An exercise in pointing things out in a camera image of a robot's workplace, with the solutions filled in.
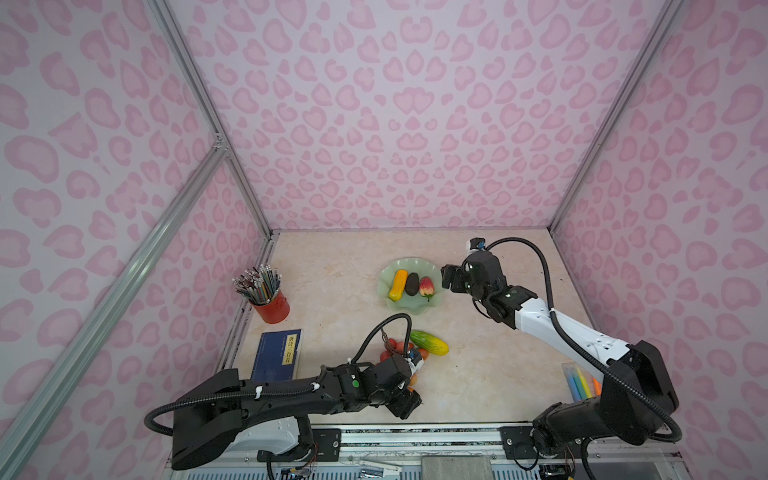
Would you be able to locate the green fake cucumber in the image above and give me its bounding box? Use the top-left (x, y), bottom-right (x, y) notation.
top-left (410, 330), bottom-right (450, 356)

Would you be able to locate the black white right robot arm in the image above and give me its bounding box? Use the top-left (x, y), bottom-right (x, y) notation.
top-left (441, 250), bottom-right (682, 455)

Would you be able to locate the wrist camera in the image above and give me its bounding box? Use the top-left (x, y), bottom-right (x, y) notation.
top-left (404, 348), bottom-right (425, 375)
top-left (467, 237), bottom-right (486, 253)

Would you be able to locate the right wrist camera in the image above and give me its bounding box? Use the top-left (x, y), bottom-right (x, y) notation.
top-left (467, 237), bottom-right (486, 253)

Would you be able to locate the blue book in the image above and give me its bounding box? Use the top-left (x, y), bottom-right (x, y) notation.
top-left (250, 329), bottom-right (302, 383)

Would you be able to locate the dark fake avocado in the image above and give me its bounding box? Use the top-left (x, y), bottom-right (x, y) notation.
top-left (404, 272), bottom-right (420, 296)

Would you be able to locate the red pencil cup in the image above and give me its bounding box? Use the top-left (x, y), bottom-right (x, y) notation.
top-left (252, 290), bottom-right (290, 324)

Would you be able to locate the bundle of pencils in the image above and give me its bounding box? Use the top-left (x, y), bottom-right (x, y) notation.
top-left (232, 265), bottom-right (282, 306)

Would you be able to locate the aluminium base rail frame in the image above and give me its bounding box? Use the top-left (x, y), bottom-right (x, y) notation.
top-left (163, 423), bottom-right (691, 479)

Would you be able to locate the red fake strawberry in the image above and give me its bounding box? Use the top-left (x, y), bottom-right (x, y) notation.
top-left (419, 276), bottom-right (435, 301)

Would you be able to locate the diagonal aluminium frame bar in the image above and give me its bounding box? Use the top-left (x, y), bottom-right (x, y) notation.
top-left (1, 147), bottom-right (227, 479)

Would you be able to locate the green scalloped fruit bowl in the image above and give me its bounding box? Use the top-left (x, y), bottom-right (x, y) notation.
top-left (376, 257), bottom-right (445, 315)

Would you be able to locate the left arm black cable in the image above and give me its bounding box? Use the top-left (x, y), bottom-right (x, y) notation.
top-left (143, 313), bottom-right (415, 437)

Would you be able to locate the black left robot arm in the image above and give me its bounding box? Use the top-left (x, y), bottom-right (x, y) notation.
top-left (171, 356), bottom-right (422, 471)

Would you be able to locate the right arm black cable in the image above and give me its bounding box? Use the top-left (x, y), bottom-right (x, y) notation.
top-left (484, 236), bottom-right (684, 444)

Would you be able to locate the coloured marker set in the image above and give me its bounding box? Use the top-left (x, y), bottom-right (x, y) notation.
top-left (562, 363), bottom-right (602, 402)

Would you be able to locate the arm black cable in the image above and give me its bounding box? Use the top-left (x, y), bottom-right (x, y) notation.
top-left (143, 313), bottom-right (415, 437)
top-left (484, 236), bottom-right (684, 444)

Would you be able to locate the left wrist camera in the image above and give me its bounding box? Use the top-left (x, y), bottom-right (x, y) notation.
top-left (404, 348), bottom-right (425, 375)

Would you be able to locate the red fake grape bunch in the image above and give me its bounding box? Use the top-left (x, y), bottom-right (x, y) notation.
top-left (379, 330), bottom-right (429, 363)

